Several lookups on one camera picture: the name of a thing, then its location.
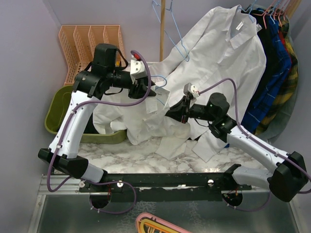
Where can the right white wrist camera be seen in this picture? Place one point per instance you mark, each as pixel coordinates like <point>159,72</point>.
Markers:
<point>191,91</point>

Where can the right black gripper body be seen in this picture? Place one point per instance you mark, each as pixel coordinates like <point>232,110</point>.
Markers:
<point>199,111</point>

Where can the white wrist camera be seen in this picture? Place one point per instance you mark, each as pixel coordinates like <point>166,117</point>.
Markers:
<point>137,68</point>
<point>191,91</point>

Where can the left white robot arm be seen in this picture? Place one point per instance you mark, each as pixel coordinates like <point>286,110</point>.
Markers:
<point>89,87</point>

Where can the orange hangers on rack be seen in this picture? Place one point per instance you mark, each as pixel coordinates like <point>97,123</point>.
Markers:
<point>278,10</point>

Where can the green plastic basket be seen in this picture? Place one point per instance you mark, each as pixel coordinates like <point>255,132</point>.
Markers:
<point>57,112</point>

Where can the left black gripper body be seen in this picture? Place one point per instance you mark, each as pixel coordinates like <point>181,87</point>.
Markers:
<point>121,80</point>

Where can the white shirt being hung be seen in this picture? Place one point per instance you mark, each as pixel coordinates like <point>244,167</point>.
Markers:
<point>145,121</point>

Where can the black garment in basket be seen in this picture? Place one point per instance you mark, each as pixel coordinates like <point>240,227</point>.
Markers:
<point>90,129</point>

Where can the black hanging garment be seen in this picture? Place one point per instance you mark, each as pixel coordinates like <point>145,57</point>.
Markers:
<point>270,53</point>

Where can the blue hanger holding shirt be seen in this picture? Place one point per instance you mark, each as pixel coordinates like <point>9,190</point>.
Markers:
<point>248,10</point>

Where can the pink plastic hanger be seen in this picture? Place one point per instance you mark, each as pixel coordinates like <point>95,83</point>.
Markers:
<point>148,223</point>

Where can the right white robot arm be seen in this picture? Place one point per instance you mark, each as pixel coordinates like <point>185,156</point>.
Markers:
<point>284,175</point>

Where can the wooden pole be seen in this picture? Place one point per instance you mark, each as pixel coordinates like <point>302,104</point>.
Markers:
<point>162,28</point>

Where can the light blue wire hanger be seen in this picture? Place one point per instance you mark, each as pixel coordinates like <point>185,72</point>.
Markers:
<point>159,80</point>

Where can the yellow plaid hanging shirt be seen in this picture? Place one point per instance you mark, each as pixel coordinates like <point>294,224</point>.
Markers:
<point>288,87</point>

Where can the orange file organizer rack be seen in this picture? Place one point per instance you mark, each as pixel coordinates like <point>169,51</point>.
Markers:
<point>78,43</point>

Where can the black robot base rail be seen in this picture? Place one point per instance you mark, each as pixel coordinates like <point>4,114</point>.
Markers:
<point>160,187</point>

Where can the hanging white shirt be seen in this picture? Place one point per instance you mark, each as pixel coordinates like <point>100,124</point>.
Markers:
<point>226,56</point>

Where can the blue plaid hanging shirt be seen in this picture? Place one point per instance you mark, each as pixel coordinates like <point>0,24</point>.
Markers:
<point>255,115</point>

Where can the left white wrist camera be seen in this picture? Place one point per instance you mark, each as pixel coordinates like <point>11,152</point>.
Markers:
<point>137,68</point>

